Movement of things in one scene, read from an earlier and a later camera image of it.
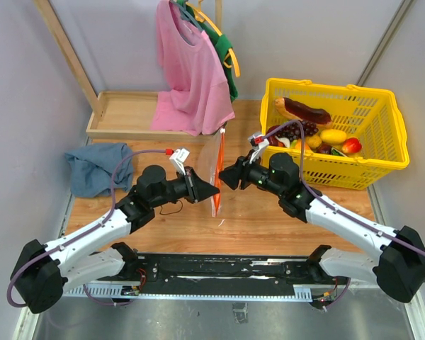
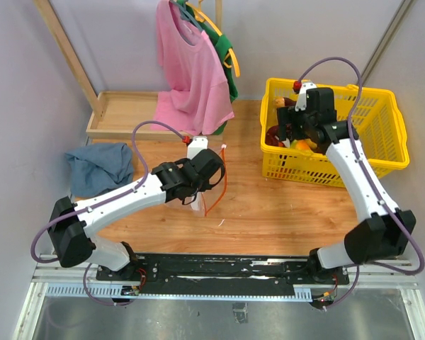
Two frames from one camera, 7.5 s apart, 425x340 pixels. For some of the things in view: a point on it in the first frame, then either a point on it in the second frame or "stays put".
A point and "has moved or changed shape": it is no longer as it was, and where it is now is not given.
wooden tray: [129, 115] stays put
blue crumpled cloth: [91, 168] stays put
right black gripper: [231, 175] → [285, 115]
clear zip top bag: [210, 161] has moved or changed shape
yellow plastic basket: [372, 115] stays put
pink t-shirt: [195, 100] stays put
